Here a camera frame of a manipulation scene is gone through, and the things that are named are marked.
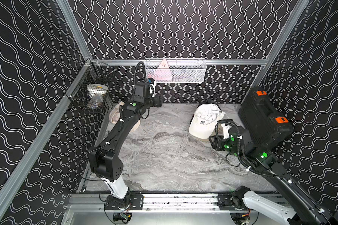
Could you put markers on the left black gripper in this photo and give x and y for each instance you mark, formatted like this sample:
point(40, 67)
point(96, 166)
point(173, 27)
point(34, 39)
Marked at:
point(157, 100)

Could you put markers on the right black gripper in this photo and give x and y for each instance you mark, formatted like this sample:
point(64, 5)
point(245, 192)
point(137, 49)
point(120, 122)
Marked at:
point(216, 144)

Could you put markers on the aluminium frame post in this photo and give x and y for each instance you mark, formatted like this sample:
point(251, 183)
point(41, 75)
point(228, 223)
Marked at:
point(74, 28)
point(279, 43)

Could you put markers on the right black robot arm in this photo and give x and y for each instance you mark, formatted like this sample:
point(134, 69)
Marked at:
point(303, 210)

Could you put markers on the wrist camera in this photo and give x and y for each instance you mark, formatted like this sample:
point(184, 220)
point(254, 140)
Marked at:
point(226, 130)
point(152, 87)

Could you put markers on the aluminium back crossbar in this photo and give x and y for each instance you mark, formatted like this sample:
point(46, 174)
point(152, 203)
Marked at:
point(209, 62)

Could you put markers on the aluminium frame post right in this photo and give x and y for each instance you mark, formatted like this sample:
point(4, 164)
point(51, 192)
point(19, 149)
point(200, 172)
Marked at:
point(279, 43)

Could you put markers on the cream cap with text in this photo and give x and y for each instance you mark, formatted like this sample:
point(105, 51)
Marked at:
point(115, 114)

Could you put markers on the pink triangle card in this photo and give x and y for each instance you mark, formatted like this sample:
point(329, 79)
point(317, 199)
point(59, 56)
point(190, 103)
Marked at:
point(163, 72)

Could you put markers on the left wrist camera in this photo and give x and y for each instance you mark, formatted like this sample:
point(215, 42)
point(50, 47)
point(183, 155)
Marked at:
point(152, 87)

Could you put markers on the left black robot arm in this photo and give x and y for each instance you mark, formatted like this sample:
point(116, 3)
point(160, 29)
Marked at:
point(104, 159)

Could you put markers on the black wire basket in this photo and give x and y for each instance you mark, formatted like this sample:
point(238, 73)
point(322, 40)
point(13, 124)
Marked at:
point(97, 73)

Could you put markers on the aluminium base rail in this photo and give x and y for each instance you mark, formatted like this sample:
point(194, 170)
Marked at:
point(177, 202)

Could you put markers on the aluminium frame post left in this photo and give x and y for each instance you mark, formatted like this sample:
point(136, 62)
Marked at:
point(74, 28)

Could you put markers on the black tool case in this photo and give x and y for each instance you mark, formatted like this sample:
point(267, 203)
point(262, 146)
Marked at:
point(266, 125)

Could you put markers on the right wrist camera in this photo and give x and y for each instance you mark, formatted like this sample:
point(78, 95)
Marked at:
point(226, 130)

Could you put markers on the white cap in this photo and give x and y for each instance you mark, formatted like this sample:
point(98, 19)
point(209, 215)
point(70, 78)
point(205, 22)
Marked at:
point(204, 120)

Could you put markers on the aluminium left side rail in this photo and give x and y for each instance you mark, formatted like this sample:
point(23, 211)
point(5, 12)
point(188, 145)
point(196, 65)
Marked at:
point(16, 179)

